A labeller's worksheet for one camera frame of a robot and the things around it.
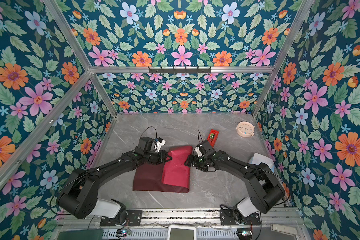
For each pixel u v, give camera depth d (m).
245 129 1.08
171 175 0.80
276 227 0.69
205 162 0.67
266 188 0.45
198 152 0.81
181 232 0.67
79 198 0.43
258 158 0.88
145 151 0.70
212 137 0.98
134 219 0.74
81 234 0.69
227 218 0.73
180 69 0.92
